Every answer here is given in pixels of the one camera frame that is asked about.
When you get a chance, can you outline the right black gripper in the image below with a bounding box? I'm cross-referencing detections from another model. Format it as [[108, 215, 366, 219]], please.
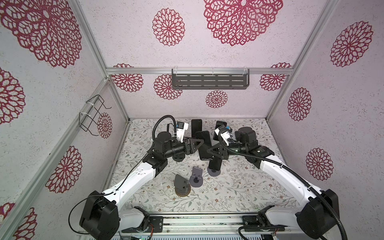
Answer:
[[207, 140, 248, 161]]

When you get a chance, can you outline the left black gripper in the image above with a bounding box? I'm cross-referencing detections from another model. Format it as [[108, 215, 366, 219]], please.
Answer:
[[164, 137, 204, 159]]

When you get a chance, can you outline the black phone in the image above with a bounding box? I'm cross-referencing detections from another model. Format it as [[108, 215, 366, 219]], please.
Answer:
[[173, 152, 186, 162], [196, 131, 214, 161], [213, 121, 227, 141], [191, 119, 203, 138], [208, 157, 222, 171]]

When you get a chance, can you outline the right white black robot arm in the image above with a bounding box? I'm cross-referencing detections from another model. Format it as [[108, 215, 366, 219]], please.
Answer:
[[208, 125, 348, 240]]

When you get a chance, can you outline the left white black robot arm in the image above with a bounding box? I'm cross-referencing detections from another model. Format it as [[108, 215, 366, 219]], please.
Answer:
[[80, 132, 204, 240]]

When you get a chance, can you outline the dark left phone stand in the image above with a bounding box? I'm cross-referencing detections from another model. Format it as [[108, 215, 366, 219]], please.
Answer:
[[173, 156, 185, 163]]

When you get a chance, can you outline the grey round right stand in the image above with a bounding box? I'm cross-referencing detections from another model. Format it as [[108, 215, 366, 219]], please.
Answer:
[[207, 168, 221, 177]]

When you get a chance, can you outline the grey round phone stand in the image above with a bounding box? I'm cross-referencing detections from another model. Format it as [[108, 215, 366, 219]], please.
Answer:
[[189, 167, 203, 188]]

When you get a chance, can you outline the wooden base phone stand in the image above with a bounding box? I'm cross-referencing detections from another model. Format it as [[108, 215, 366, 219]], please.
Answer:
[[174, 174, 191, 197]]

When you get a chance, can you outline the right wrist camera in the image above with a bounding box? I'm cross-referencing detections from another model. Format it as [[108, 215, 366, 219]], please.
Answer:
[[218, 126, 235, 146]]

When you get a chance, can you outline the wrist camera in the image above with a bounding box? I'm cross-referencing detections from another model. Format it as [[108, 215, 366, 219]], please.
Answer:
[[218, 126, 235, 146], [176, 122, 189, 143]]

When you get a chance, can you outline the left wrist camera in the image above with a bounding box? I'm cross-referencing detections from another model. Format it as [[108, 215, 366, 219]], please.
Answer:
[[176, 122, 189, 143]]

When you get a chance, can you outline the dark grey wall shelf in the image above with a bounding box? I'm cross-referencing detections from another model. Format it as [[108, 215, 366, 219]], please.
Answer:
[[171, 69, 250, 90]]

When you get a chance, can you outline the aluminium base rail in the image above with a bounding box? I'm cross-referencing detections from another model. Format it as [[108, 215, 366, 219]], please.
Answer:
[[77, 212, 329, 238]]

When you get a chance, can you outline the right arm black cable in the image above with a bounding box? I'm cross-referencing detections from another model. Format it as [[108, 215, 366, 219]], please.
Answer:
[[217, 128, 349, 240]]

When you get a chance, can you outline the black wire wall rack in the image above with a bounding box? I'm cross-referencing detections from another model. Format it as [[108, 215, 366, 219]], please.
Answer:
[[78, 95, 111, 137]]

